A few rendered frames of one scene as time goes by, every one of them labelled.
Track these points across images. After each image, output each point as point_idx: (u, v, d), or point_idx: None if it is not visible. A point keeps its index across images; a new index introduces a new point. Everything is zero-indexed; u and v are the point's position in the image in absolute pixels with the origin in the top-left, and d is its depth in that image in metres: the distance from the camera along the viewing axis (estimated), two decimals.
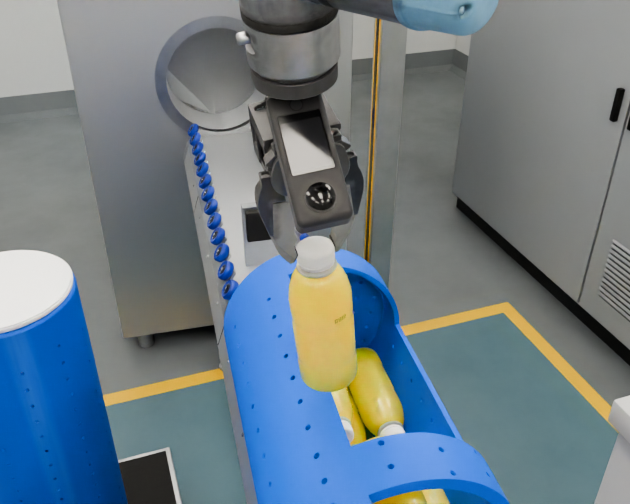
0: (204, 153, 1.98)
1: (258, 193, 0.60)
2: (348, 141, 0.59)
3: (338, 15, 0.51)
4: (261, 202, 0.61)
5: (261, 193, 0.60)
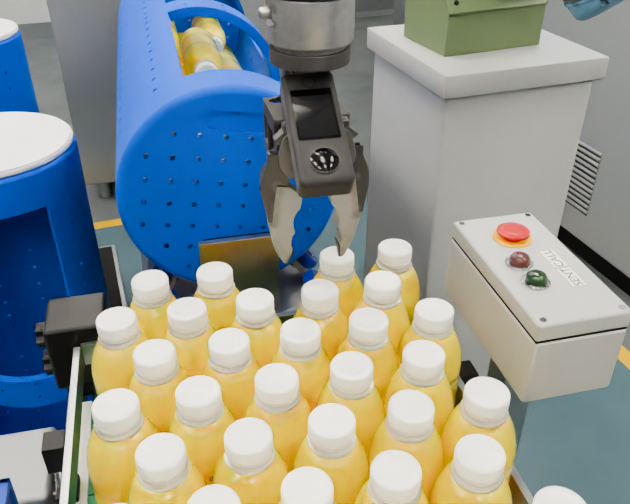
0: None
1: (263, 172, 0.61)
2: (355, 130, 0.62)
3: None
4: (265, 182, 0.62)
5: (266, 171, 0.61)
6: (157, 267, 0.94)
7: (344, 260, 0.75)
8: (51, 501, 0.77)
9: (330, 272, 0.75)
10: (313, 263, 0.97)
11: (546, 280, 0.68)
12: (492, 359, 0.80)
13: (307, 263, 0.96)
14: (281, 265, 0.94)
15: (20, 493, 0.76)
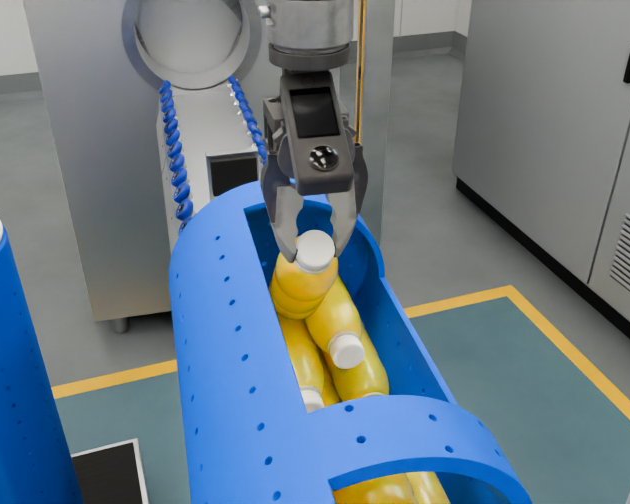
0: (174, 109, 1.77)
1: (264, 172, 0.62)
2: (355, 130, 0.62)
3: None
4: (266, 182, 0.62)
5: (267, 172, 0.61)
6: None
7: None
8: None
9: None
10: None
11: None
12: None
13: None
14: None
15: None
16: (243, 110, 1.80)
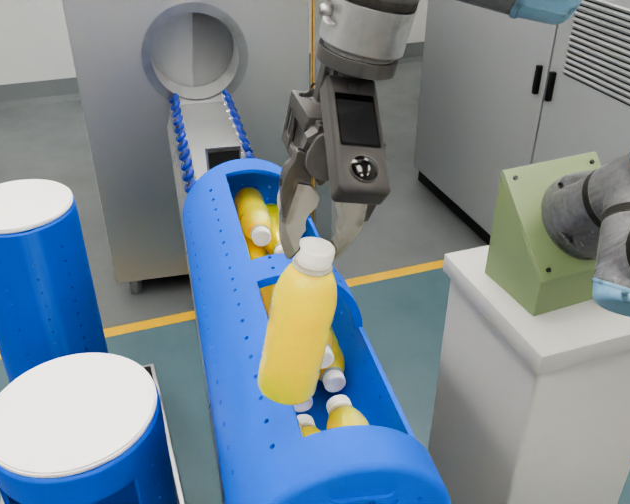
0: (181, 115, 2.39)
1: (288, 168, 0.61)
2: None
3: (415, 14, 0.56)
4: (288, 178, 0.61)
5: (292, 168, 0.61)
6: None
7: (325, 252, 0.66)
8: None
9: (307, 264, 0.66)
10: None
11: None
12: None
13: None
14: None
15: None
16: (233, 116, 2.42)
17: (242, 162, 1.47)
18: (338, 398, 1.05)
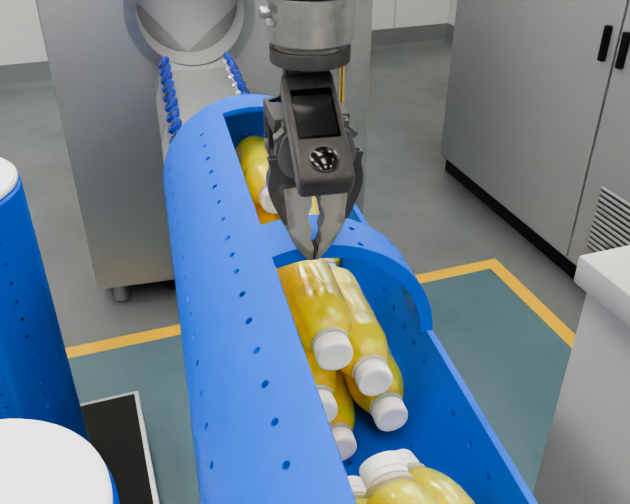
0: (172, 80, 1.90)
1: (268, 178, 0.62)
2: (355, 130, 0.62)
3: None
4: (271, 187, 0.62)
5: (270, 177, 0.62)
6: None
7: (387, 453, 0.56)
8: None
9: (373, 470, 0.54)
10: None
11: None
12: None
13: None
14: None
15: None
16: (237, 82, 1.93)
17: (246, 98, 1.05)
18: (406, 454, 0.62)
